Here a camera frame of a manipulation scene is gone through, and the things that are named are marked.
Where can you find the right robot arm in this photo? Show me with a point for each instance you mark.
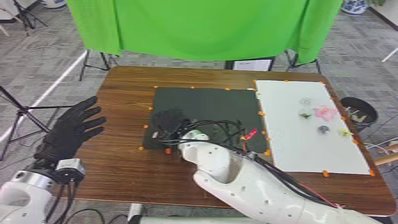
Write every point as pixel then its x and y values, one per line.
pixel 249 186

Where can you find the framed white board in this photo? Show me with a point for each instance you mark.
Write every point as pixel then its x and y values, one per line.
pixel 251 64

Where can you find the black bin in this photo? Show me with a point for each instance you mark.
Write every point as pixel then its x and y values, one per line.
pixel 357 111

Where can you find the black cloth stand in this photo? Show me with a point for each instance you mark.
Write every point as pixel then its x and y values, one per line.
pixel 94 65

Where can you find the blue and white vase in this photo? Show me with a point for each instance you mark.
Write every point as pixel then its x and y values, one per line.
pixel 354 6
pixel 54 3

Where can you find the pink flower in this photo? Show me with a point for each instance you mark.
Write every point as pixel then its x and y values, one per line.
pixel 325 112

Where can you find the black tripod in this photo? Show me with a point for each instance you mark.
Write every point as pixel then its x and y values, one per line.
pixel 23 113
pixel 29 13

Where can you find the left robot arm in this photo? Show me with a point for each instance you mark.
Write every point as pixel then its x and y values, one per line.
pixel 27 196

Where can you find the yellow flower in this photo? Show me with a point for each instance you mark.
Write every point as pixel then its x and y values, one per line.
pixel 345 132

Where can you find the white sheet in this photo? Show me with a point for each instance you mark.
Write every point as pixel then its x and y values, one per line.
pixel 308 150

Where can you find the dark mat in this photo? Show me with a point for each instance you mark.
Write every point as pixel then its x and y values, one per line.
pixel 206 106

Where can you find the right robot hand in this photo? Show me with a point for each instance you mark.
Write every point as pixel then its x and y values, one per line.
pixel 167 122

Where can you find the green sprig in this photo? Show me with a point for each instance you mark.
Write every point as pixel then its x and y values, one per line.
pixel 304 115

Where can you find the white flower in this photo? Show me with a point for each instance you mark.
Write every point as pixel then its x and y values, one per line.
pixel 306 101

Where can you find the blue flower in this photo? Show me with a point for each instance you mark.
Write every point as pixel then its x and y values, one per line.
pixel 324 129

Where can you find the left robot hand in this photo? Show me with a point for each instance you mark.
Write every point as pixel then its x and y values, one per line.
pixel 70 133

